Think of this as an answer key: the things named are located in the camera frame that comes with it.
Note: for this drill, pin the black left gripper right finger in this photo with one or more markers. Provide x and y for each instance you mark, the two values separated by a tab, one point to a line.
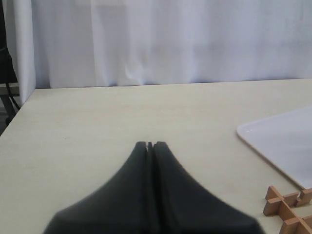
188	208

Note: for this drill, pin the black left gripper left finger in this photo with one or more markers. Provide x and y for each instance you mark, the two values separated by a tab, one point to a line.
117	207

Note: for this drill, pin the notched wooden block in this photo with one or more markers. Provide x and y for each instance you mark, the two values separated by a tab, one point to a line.
273	201
292	223
304	198

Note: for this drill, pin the white plastic tray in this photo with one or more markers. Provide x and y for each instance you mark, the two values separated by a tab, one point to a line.
285	140

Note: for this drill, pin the black stand behind curtain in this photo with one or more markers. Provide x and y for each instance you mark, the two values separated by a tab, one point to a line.
8	79

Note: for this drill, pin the white backdrop curtain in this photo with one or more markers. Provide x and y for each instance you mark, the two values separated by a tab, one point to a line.
96	43

